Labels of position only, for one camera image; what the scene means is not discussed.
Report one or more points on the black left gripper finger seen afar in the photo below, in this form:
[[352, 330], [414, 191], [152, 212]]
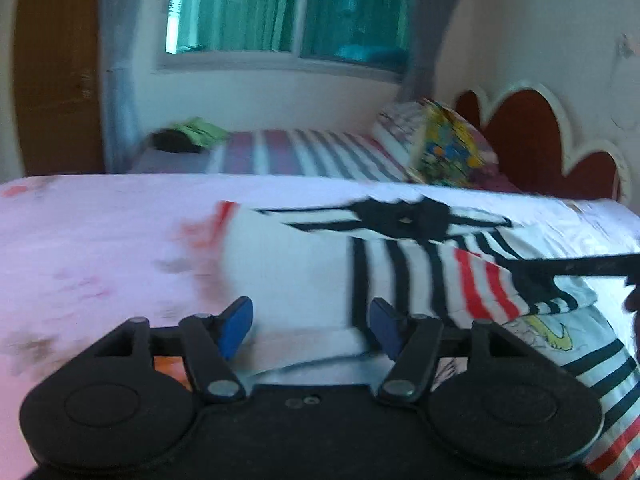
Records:
[[611, 266]]

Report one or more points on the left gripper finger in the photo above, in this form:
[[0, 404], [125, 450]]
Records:
[[208, 343], [412, 344]]

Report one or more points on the striped knit sweater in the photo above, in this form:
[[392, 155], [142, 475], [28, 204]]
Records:
[[312, 273]]

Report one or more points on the person's hand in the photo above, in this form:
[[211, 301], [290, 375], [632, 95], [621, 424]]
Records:
[[632, 305]]

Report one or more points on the white striped cartoon shirt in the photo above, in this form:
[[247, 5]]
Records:
[[585, 345]]

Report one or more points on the red white headboard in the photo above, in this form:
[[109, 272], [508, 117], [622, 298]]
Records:
[[530, 132]]

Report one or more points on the colourful cartoon pillow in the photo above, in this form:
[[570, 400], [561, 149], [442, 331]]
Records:
[[443, 149]]

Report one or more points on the pink floral bed sheet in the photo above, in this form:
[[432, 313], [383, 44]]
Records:
[[81, 254]]

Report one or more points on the striped pillow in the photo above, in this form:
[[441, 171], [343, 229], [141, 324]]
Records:
[[395, 127]]

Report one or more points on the green cloth on bed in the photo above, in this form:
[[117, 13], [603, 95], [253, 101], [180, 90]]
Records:
[[200, 133]]

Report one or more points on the black cloth on bed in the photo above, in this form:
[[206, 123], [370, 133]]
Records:
[[173, 141]]

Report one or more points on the grey right curtain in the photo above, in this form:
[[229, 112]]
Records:
[[428, 22]]

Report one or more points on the grey curtain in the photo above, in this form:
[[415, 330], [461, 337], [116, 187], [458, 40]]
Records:
[[119, 120], [428, 22]]

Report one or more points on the window with green glass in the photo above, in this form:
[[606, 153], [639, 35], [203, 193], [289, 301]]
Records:
[[362, 38]]

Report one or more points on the brown wooden door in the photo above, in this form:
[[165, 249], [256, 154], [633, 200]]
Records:
[[56, 88]]

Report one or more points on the grey left curtain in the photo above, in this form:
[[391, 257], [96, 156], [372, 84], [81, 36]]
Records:
[[119, 120]]

